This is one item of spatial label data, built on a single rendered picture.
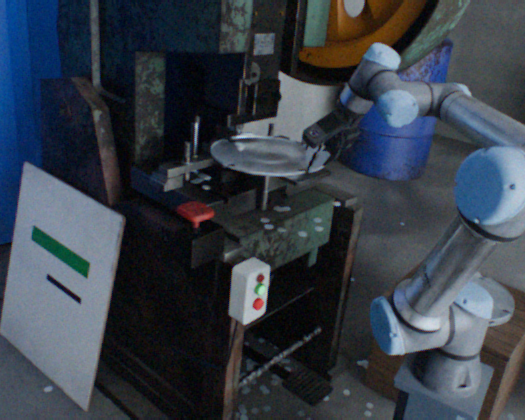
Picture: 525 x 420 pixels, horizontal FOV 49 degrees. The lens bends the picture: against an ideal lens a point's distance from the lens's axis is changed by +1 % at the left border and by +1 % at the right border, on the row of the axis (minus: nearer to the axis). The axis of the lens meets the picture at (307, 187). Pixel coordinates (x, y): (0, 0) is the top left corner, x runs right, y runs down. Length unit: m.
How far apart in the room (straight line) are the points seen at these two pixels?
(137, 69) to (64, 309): 0.75
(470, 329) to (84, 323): 1.07
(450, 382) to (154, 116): 1.00
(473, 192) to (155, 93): 0.97
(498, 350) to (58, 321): 1.27
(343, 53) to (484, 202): 0.94
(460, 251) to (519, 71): 3.70
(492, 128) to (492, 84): 3.59
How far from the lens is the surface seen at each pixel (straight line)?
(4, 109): 2.48
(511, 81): 4.65
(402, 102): 1.17
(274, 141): 1.62
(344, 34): 1.75
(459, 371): 1.31
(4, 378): 2.02
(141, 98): 1.57
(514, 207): 0.87
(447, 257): 1.01
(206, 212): 1.21
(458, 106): 1.19
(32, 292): 1.98
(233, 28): 1.31
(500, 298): 1.90
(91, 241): 1.70
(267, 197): 1.48
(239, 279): 1.28
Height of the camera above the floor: 1.29
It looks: 23 degrees down
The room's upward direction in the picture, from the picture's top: 8 degrees clockwise
